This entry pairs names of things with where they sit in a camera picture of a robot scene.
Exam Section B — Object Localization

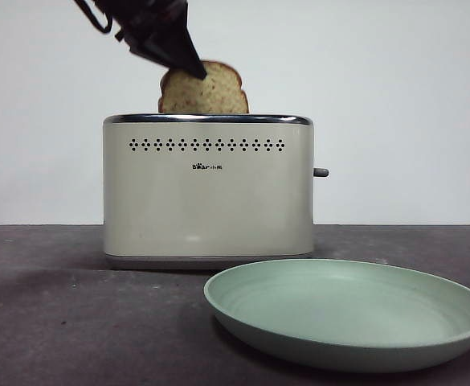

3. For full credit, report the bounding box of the large toasted bread slice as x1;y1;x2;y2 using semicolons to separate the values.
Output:
157;60;250;115

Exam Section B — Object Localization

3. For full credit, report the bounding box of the pale green round plate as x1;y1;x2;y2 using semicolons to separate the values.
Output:
203;258;470;374

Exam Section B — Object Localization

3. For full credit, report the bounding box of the cream toaster with chrome top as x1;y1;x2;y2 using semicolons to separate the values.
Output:
102;113;316;271

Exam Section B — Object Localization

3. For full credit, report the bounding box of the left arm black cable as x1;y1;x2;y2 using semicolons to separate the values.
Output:
72;0;113;35

